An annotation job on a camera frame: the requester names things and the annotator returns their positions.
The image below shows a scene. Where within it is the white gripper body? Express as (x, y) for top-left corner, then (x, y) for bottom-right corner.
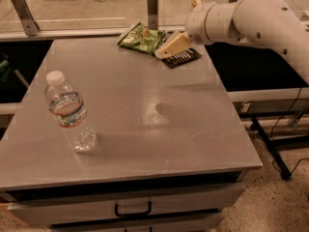
(184, 2), (215, 45)

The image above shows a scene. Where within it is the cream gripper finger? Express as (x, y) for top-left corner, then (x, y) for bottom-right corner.
(154, 31), (192, 59)
(191, 0), (202, 8)

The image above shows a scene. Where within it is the green jalapeno chip bag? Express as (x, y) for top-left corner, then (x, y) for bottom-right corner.
(117, 21), (167, 55)

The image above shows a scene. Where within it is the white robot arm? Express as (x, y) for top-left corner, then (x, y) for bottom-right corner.
(154, 0), (309, 83)

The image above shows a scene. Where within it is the clear plastic water bottle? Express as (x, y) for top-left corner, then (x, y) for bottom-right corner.
(44, 71), (97, 154)

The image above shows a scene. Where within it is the green object at left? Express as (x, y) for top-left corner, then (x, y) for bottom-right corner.
(0, 60), (12, 83)

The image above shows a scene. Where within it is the black metal stand leg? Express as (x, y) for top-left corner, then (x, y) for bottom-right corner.
(251, 117), (292, 181)

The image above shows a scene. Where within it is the lower grey drawer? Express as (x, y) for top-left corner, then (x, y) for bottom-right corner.
(49, 213), (223, 232)

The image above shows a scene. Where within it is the grey drawer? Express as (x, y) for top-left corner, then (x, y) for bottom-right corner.
(49, 213), (223, 232)
(9, 182), (244, 225)

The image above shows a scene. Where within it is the upper grey drawer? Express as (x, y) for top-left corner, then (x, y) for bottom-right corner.
(9, 182), (244, 225)

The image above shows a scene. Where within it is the middle metal railing bracket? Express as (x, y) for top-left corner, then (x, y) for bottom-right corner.
(147, 0), (158, 30)

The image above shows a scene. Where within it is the black floor cable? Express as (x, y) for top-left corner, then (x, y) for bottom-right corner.
(268, 87), (309, 176)

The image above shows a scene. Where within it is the left metal railing bracket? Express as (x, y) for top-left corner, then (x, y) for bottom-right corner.
(11, 0), (40, 37)

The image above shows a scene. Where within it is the black drawer handle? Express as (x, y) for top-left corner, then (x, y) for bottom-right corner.
(114, 201), (153, 218)

